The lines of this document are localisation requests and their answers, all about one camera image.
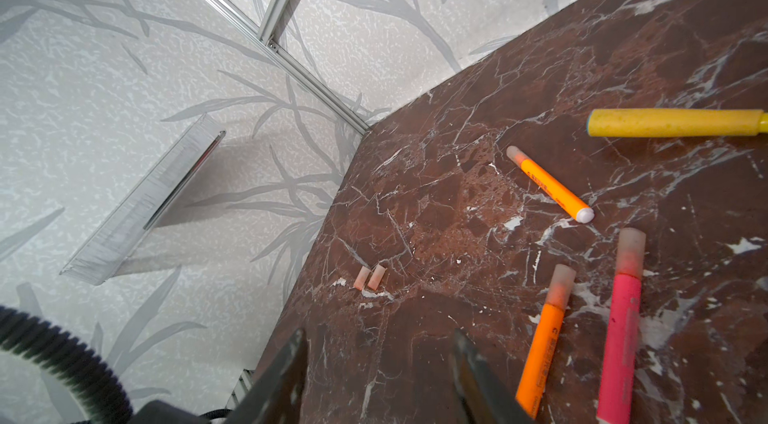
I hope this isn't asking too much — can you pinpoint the red pink marker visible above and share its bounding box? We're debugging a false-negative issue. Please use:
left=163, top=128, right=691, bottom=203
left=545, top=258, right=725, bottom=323
left=596, top=227, right=646, bottom=423

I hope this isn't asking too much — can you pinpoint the translucent pen cap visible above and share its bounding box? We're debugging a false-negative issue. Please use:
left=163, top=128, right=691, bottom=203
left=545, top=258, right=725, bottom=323
left=354, top=266, right=371, bottom=290
left=367, top=265, right=387, bottom=291

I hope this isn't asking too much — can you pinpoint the orange marker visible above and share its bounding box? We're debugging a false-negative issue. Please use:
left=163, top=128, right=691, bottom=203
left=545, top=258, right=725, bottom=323
left=516, top=264, right=576, bottom=419
left=506, top=146, right=595, bottom=224

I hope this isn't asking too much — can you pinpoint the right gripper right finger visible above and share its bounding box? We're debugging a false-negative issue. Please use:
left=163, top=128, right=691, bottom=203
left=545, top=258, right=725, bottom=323
left=451, top=329, right=534, bottom=423

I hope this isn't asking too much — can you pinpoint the clear plastic wall shelf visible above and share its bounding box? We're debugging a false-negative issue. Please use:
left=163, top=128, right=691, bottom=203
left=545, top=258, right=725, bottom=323
left=60, top=114, right=227, bottom=286

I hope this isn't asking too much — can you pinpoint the yellow toy scoop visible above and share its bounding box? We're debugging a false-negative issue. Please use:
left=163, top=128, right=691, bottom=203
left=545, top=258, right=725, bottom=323
left=587, top=109, right=767, bottom=138

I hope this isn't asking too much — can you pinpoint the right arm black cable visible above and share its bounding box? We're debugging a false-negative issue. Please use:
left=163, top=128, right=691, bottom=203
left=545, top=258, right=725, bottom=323
left=0, top=303, right=134, bottom=424

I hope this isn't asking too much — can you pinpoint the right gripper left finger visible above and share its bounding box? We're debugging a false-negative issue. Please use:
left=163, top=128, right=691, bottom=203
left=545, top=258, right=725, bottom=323
left=224, top=328, right=308, bottom=423

